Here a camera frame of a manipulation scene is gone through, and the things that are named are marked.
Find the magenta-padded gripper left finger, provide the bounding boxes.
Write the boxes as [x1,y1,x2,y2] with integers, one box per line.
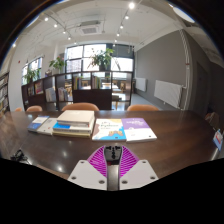
[67,146,108,191]

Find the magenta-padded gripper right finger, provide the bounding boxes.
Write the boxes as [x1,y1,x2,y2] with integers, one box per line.
[119,145,159,191]

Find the small dark charger block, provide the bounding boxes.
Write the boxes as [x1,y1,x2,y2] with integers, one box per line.
[103,143,124,192]

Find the thin tan-edged book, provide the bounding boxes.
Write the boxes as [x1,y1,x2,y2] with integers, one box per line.
[51,129,93,139]

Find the purple and white book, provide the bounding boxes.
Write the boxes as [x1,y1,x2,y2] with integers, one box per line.
[120,117,158,144]

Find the blue and white book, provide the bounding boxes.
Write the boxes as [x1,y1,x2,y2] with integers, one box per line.
[52,121,95,134]

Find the large white thick book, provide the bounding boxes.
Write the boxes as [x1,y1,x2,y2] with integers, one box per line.
[55,109,96,128]

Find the orange chairs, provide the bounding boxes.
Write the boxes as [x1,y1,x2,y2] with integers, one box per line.
[13,102,221,131]

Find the blue cover book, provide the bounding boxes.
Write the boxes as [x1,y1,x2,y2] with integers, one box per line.
[26,115,50,133]

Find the dark long shelf unit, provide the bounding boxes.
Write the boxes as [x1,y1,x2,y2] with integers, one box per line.
[20,70,134,112]

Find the small leafy potted plant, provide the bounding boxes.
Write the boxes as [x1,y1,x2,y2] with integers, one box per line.
[23,68,41,84]

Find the medium potted plant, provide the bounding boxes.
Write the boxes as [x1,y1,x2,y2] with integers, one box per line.
[48,56,66,73]

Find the large potted plant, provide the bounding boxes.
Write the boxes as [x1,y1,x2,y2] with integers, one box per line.
[88,47,115,72]

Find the ceiling air conditioner unit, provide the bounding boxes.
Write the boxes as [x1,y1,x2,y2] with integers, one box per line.
[78,20,103,36]

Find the round ceiling panel lights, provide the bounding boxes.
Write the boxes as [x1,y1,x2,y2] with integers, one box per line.
[171,4,196,24]

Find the ceiling spot lights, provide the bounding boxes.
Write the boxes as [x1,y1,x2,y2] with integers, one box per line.
[11,1,136,48]

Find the black bundled power cable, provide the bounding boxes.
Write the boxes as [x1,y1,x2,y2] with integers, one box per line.
[9,149,29,164]

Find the large white wall radiator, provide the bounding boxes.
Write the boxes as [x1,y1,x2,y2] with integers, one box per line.
[153,79,184,110]

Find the small white wall radiator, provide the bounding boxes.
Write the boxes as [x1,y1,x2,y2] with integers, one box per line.
[134,77,148,93]

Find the tall wall bookshelf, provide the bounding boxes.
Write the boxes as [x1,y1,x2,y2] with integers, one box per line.
[0,71,10,118]

